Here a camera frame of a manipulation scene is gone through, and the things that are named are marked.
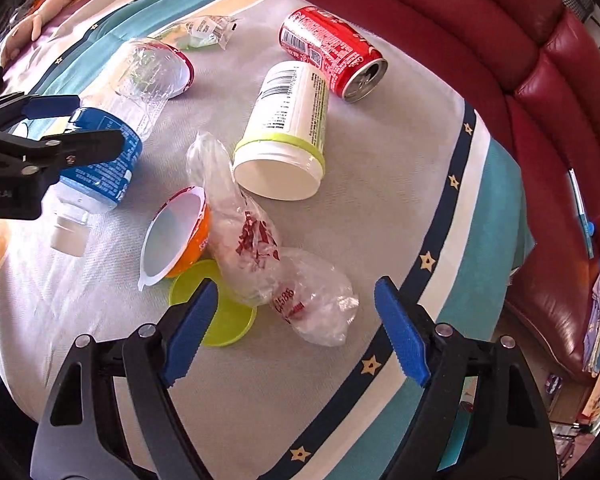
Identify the red soda can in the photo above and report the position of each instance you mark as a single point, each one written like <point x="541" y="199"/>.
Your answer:
<point x="350" y="63"/>

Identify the clear green wrapper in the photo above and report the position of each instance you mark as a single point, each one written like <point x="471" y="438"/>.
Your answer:
<point x="198" y="32"/>

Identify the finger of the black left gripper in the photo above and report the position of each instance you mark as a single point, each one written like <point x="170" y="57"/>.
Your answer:
<point x="77" y="148"/>
<point x="16" y="107"/>

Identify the striped star tablecloth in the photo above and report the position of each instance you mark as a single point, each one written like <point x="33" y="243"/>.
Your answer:
<point x="414" y="188"/>

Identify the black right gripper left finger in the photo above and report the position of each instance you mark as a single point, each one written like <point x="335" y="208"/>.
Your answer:
<point x="80" y="435"/>

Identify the dark red leather sofa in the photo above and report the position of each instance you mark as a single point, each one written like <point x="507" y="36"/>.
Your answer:
<point x="532" y="71"/>

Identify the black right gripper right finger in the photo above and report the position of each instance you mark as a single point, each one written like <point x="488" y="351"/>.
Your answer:
<point x="508" y="435"/>

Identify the clear plastic bag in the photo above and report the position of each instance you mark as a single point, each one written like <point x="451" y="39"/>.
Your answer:
<point x="314" y="297"/>

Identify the white green-rimmed cup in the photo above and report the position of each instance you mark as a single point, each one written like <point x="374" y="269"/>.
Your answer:
<point x="281" y="153"/>

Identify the blue pen on sofa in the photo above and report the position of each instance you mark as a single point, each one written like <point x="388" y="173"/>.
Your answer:
<point x="587" y="227"/>

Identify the lime green plastic lid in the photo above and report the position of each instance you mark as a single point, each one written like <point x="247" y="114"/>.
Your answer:
<point x="231" y="321"/>

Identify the clear plastic dome lid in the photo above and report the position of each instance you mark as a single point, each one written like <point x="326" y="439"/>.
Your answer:
<point x="149" y="70"/>

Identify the orange yogurt cup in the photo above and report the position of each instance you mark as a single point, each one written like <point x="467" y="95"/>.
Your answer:
<point x="176" y="237"/>

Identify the beige plush toy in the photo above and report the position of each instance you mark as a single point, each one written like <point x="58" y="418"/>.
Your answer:
<point x="29" y="29"/>

